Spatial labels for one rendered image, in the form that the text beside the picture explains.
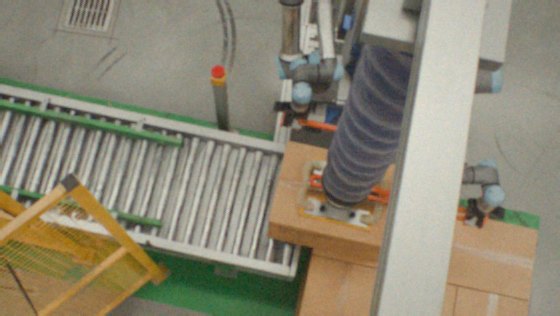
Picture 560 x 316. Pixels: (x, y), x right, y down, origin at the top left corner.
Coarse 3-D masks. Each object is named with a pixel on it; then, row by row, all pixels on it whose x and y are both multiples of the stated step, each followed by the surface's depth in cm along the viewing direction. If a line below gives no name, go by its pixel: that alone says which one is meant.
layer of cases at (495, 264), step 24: (456, 240) 365; (480, 240) 366; (504, 240) 366; (528, 240) 366; (312, 264) 360; (336, 264) 360; (360, 264) 362; (456, 264) 362; (480, 264) 362; (504, 264) 363; (528, 264) 363; (312, 288) 357; (336, 288) 357; (360, 288) 357; (456, 288) 360; (480, 288) 359; (504, 288) 359; (528, 288) 360; (312, 312) 353; (336, 312) 354; (360, 312) 354; (456, 312) 355; (480, 312) 356; (504, 312) 356
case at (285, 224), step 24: (288, 144) 321; (288, 168) 318; (288, 192) 315; (312, 192) 315; (288, 216) 312; (384, 216) 313; (288, 240) 345; (312, 240) 331; (336, 240) 319; (360, 240) 310
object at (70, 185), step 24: (72, 192) 209; (24, 216) 205; (72, 216) 235; (96, 216) 242; (0, 240) 203; (48, 240) 237; (120, 240) 288; (72, 264) 279; (96, 264) 303; (144, 264) 354; (0, 288) 241; (72, 288) 307; (120, 288) 376; (24, 312) 285; (48, 312) 305; (72, 312) 344; (96, 312) 381
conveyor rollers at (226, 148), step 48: (0, 96) 380; (0, 144) 373; (48, 144) 373; (96, 144) 374; (144, 144) 374; (192, 144) 375; (48, 192) 366; (96, 192) 366; (144, 192) 368; (240, 240) 362
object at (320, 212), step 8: (312, 200) 312; (320, 200) 313; (320, 208) 309; (328, 208) 311; (352, 208) 312; (360, 208) 312; (304, 216) 311; (312, 216) 311; (320, 216) 310; (352, 216) 308; (336, 224) 311; (344, 224) 310; (352, 224) 310; (360, 224) 310; (368, 224) 310
